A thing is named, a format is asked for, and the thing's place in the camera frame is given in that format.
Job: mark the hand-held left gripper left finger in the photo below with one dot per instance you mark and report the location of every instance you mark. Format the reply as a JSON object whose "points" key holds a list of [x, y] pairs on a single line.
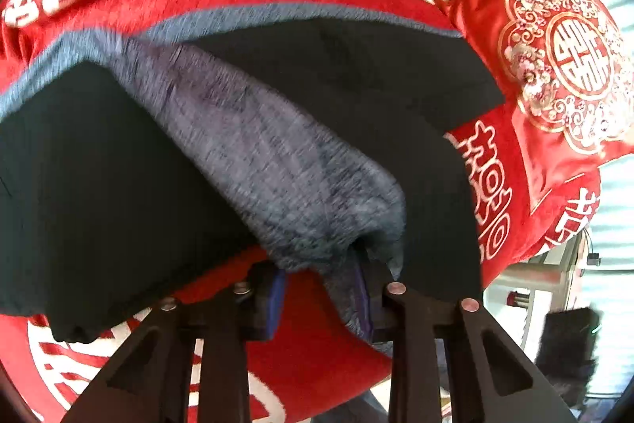
{"points": [[278, 304]]}

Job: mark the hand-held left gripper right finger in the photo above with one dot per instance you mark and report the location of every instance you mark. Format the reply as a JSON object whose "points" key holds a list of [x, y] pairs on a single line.
{"points": [[367, 310]]}

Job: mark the black pants with grey lining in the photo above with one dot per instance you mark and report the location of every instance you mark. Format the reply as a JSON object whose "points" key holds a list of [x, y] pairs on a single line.
{"points": [[99, 180]]}

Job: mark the red embroidered pillow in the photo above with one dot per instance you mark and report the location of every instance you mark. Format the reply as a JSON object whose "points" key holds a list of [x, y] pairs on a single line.
{"points": [[495, 21]]}

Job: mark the white metal frame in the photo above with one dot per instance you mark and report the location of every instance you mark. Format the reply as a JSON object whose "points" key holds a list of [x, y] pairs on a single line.
{"points": [[542, 274]]}

